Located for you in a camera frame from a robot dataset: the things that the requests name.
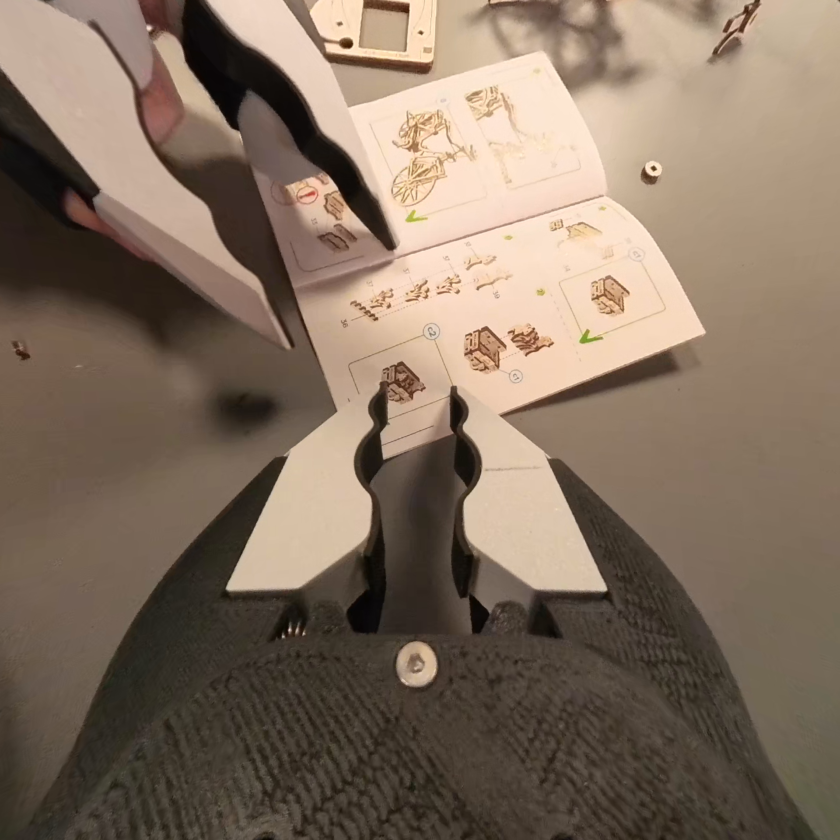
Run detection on white instruction booklet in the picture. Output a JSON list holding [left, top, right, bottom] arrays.
[[256, 51, 706, 460]]

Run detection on wooden sheet with rectangular cutouts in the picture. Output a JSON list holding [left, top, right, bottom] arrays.
[[308, 0, 437, 67]]

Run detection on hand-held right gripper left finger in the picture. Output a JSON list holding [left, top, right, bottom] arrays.
[[226, 382, 389, 608]]

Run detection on person's left hand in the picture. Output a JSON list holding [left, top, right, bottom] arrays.
[[62, 0, 188, 263]]

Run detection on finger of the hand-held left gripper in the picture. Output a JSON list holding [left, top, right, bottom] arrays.
[[182, 0, 400, 252], [0, 0, 294, 350]]

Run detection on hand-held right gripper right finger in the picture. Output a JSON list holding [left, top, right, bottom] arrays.
[[450, 386, 608, 610]]

